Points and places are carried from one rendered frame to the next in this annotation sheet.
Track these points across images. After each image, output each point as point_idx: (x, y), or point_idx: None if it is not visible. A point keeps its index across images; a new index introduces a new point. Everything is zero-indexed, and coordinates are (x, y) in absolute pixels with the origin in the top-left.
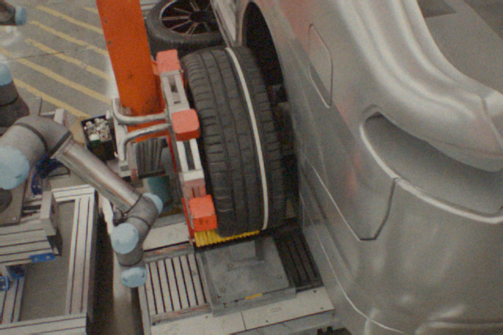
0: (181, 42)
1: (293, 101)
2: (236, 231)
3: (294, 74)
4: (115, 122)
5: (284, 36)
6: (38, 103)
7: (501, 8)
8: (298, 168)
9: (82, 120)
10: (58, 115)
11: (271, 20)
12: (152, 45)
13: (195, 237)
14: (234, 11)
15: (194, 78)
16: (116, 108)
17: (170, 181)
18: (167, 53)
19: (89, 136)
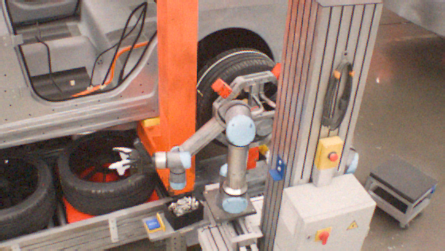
0: (48, 189)
1: (274, 34)
2: None
3: (276, 21)
4: (260, 116)
5: (265, 13)
6: (211, 190)
7: (151, 12)
8: (277, 61)
9: (173, 216)
10: (214, 186)
11: (246, 19)
12: (22, 225)
13: (266, 148)
14: (139, 83)
15: (257, 62)
16: (254, 111)
17: (146, 241)
18: (222, 81)
19: (191, 208)
